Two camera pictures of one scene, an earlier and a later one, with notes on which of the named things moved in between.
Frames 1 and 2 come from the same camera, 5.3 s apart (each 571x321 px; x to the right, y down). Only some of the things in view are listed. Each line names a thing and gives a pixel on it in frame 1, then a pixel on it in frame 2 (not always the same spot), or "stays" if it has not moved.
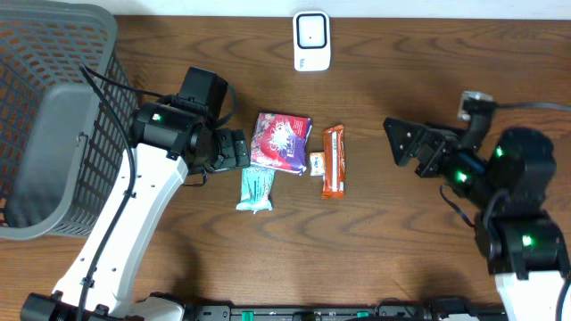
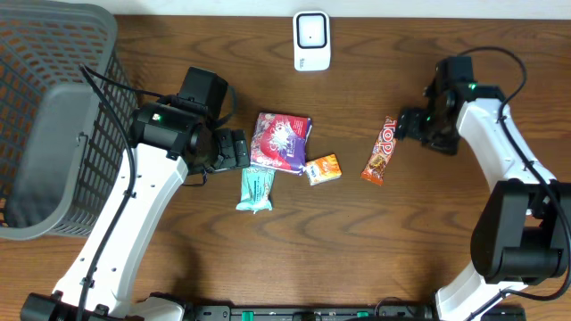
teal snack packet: x=257 y=184 stays
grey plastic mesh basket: x=62 y=144 stays
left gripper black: x=239 y=149 stays
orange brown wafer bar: x=333 y=163 to x=375 y=170
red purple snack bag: x=279 y=142 stays
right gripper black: x=428 y=149 to x=409 y=123
